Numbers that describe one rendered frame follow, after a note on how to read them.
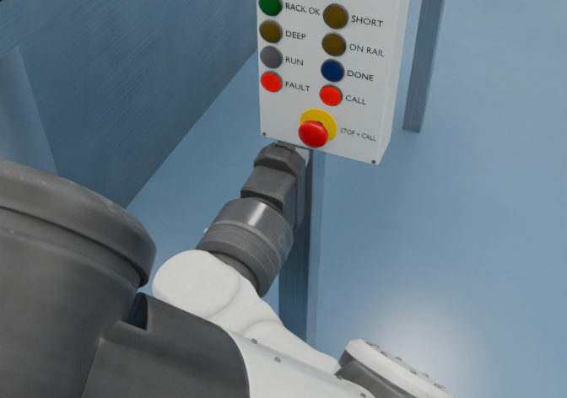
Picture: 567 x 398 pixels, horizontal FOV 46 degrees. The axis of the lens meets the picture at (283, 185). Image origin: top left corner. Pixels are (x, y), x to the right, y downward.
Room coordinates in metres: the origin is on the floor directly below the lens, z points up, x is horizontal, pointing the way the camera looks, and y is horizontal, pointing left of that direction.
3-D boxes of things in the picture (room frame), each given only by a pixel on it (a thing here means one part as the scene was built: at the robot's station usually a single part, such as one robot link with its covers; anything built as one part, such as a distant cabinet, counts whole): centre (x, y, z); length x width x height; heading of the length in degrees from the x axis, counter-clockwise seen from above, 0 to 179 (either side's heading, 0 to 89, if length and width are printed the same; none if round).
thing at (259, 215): (0.52, 0.02, 0.87); 0.12 x 0.10 x 0.13; 158
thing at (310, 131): (0.68, -0.04, 0.87); 0.04 x 0.04 x 0.04; 68
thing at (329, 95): (0.68, -0.06, 0.92); 0.03 x 0.01 x 0.03; 68
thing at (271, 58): (0.71, 0.02, 0.96); 0.03 x 0.01 x 0.03; 68
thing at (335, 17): (0.68, -0.06, 1.03); 0.03 x 0.01 x 0.03; 68
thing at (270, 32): (0.71, 0.02, 0.99); 0.03 x 0.01 x 0.03; 68
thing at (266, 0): (0.71, 0.02, 1.03); 0.03 x 0.01 x 0.03; 68
